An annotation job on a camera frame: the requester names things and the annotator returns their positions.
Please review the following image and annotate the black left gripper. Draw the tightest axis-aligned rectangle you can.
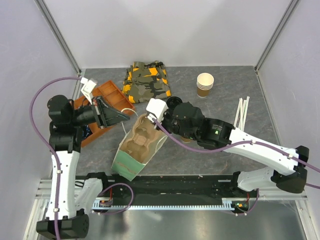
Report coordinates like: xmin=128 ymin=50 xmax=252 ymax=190
xmin=70 ymin=94 xmax=130 ymax=128

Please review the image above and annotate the brown pulp cup carrier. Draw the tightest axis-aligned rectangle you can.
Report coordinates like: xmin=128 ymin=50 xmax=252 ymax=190
xmin=120 ymin=113 xmax=167 ymax=164

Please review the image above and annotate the green patterned paper bag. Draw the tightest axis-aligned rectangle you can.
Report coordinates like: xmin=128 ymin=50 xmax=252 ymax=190
xmin=111 ymin=113 xmax=168 ymax=181

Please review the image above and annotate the brown paper coffee cup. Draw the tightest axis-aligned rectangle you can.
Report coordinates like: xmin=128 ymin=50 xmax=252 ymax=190
xmin=180 ymin=136 xmax=193 ymax=143

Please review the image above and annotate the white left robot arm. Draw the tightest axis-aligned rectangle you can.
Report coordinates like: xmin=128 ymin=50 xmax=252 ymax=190
xmin=36 ymin=95 xmax=130 ymax=240

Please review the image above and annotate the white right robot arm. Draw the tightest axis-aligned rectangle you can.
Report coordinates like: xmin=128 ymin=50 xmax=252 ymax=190
xmin=146 ymin=97 xmax=309 ymax=197

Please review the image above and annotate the black lid stack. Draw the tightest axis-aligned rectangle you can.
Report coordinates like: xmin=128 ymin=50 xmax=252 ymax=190
xmin=166 ymin=96 xmax=183 ymax=110

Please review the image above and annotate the orange wooden tray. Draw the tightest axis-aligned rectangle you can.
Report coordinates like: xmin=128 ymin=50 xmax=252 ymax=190
xmin=81 ymin=80 xmax=135 ymax=148

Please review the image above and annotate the camouflage folded cloth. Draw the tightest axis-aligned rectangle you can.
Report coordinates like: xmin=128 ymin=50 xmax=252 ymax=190
xmin=121 ymin=60 xmax=172 ymax=104

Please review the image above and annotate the paper cup stack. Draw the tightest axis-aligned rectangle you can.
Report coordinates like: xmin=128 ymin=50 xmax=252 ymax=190
xmin=196 ymin=72 xmax=215 ymax=98

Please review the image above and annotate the white wrapped straw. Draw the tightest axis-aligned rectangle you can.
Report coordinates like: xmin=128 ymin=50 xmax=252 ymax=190
xmin=234 ymin=98 xmax=247 ymax=131
xmin=233 ymin=98 xmax=243 ymax=127
xmin=239 ymin=96 xmax=250 ymax=131

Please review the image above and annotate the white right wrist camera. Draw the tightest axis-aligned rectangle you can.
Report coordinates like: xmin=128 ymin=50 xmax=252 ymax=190
xmin=146 ymin=98 xmax=169 ymax=123

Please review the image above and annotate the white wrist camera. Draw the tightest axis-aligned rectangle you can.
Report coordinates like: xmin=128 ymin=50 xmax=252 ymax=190
xmin=80 ymin=77 xmax=97 ymax=104
xmin=146 ymin=98 xmax=169 ymax=123

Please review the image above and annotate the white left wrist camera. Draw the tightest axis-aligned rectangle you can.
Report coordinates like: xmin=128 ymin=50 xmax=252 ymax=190
xmin=80 ymin=77 xmax=97 ymax=104

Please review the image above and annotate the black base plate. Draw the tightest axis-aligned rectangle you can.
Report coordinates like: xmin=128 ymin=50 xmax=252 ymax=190
xmin=106 ymin=174 xmax=257 ymax=198

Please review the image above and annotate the grey slotted cable duct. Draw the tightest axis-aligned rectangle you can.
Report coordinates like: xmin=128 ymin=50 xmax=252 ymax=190
xmin=92 ymin=199 xmax=249 ymax=211

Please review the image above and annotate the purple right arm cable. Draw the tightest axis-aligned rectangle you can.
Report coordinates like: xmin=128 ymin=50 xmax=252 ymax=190
xmin=153 ymin=119 xmax=320 ymax=218

